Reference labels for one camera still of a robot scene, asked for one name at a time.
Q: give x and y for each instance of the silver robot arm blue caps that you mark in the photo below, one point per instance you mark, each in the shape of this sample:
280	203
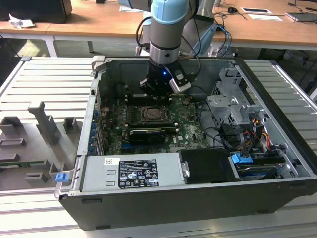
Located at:
164	32

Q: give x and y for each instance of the black RAM slot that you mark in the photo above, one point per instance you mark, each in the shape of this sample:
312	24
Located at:
136	96
148	124
136	101
151	129

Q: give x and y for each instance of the CPU socket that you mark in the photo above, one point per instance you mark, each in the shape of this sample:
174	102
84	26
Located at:
142	113

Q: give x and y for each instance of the blue expansion slot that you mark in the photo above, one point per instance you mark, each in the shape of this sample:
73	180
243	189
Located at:
128	149

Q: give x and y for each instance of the round coin battery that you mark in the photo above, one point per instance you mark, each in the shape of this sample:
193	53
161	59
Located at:
186	100

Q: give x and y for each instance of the black graphics card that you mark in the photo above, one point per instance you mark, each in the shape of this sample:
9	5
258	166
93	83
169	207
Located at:
146	137

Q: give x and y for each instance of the green motherboard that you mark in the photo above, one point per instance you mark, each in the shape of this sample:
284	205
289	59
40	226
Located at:
188	134

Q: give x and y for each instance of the grey metal drive cage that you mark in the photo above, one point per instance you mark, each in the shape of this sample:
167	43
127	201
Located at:
227	104

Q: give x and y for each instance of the wooden desk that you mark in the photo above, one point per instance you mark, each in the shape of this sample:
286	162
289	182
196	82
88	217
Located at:
99	27

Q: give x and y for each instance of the black plastic shroud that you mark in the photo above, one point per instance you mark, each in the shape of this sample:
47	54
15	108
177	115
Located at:
208	166

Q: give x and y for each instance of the grey power supply with label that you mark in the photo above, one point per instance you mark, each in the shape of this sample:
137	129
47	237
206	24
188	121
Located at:
99	173

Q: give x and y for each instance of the black computer mouse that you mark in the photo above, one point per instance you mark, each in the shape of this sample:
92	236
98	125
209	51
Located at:
232	10

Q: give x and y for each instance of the blue disk carrier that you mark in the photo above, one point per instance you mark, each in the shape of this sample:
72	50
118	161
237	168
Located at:
241	158

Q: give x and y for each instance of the black open PC case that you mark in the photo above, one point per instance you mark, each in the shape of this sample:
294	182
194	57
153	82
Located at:
173	208

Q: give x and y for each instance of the white paper sheet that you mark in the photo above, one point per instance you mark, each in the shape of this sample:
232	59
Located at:
265	17

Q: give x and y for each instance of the dark grey parts rack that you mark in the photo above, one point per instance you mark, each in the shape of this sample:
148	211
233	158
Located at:
37	138

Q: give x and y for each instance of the blue plastic case latch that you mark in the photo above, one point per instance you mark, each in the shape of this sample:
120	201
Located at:
62	178

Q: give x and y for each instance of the large black box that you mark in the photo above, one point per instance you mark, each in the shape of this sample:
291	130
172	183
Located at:
34	10

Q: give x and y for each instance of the crumpled white paper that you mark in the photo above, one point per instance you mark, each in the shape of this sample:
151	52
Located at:
21	21

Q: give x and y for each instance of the green RAM stick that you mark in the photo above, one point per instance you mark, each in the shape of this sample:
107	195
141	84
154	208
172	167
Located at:
22	163

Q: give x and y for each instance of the grey laptop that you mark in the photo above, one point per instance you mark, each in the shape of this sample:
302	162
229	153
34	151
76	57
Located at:
303	17

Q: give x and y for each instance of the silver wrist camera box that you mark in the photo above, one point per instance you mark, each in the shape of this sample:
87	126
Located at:
180	83

